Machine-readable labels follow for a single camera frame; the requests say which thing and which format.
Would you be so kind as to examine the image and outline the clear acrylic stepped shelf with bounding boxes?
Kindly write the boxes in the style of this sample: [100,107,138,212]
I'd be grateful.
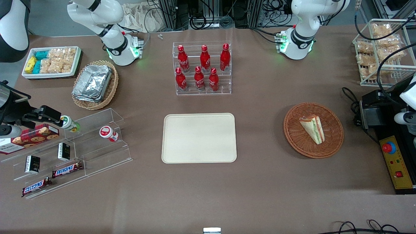
[0,128,87,200]
[70,108,133,176]

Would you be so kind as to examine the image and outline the white rectangular plastic bin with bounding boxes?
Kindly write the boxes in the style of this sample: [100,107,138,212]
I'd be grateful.
[21,46,82,80]

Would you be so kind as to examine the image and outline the red-capped small drink bottle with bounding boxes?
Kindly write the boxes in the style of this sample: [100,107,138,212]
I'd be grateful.
[99,126,119,143]

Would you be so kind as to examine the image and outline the beige crumpled cloth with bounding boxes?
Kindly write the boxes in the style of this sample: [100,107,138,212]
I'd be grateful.
[122,3,167,33]

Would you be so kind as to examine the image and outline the coiled black cable bundle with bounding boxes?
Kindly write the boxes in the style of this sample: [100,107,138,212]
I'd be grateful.
[189,0,235,30]

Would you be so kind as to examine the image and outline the thick black cable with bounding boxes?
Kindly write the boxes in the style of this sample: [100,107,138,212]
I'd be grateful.
[354,11,416,41]
[376,42,416,105]

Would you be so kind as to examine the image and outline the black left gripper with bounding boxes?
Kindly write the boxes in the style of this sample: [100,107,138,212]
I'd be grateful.
[360,78,405,130]

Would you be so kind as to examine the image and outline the clear acrylic bottle rack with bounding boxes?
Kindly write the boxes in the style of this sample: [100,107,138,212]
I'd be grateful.
[172,41,232,96]

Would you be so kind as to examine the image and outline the small black box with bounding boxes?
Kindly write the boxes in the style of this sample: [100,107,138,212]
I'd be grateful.
[58,142,71,162]
[25,155,41,174]

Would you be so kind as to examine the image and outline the oval light wicker basket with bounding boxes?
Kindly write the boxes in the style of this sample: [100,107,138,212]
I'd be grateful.
[71,60,119,111]

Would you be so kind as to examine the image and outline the black cable loops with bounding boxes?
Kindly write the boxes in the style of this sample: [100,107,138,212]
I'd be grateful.
[331,219,416,234]

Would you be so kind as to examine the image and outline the round brown wicker basket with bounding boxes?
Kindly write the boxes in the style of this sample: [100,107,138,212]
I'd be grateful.
[283,102,344,159]

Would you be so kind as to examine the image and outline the thin black cable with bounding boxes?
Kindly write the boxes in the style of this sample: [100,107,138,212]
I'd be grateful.
[341,87,380,144]

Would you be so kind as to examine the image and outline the beige rectangular serving tray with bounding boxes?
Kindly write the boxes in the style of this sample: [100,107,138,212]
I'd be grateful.
[162,113,237,164]

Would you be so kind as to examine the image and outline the clear bag of crackers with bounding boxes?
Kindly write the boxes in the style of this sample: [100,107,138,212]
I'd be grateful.
[40,58,53,74]
[52,57,75,73]
[48,48,77,61]

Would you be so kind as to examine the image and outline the white wire rack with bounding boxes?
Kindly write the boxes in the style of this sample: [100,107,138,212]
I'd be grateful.
[353,19,416,87]

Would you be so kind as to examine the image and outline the yellow snack packet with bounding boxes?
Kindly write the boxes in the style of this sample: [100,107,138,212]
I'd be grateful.
[25,56,37,74]

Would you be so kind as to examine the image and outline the clear bag of fried snacks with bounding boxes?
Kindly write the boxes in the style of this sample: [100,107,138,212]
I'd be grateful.
[375,35,402,50]
[359,65,391,81]
[357,54,378,67]
[372,23,394,37]
[356,41,375,55]

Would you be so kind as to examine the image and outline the green-capped small drink bottle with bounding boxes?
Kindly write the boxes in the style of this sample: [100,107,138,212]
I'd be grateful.
[60,116,80,133]

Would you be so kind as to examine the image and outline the red cola bottle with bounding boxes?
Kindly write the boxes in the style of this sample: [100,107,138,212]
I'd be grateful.
[194,66,206,92]
[209,68,220,92]
[220,43,231,72]
[200,45,211,73]
[175,67,188,92]
[177,45,190,73]

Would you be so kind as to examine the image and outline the aluminium profile frame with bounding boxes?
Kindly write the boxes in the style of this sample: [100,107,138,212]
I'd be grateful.
[158,0,189,32]

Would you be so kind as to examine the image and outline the red tartan cookie box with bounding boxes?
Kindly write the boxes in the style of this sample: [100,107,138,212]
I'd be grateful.
[0,123,60,155]

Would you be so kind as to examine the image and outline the silver foil food container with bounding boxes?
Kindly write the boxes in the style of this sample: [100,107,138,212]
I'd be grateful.
[72,64,113,103]

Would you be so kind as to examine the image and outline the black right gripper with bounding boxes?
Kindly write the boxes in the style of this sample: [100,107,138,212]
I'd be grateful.
[0,81,65,129]

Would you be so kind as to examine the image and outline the black yellow emergency stop box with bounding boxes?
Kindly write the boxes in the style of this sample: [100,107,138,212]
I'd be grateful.
[379,130,416,195]

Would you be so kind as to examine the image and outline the black arm base cable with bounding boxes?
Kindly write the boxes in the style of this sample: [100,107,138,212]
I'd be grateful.
[116,23,152,49]
[250,26,284,45]

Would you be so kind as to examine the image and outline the brown Snickers bar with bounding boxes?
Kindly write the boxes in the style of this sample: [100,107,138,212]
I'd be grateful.
[52,162,84,179]
[22,177,53,198]

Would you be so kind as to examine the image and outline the plastic-wrapped triangle sandwich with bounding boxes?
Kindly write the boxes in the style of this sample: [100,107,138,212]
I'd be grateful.
[299,115,325,145]

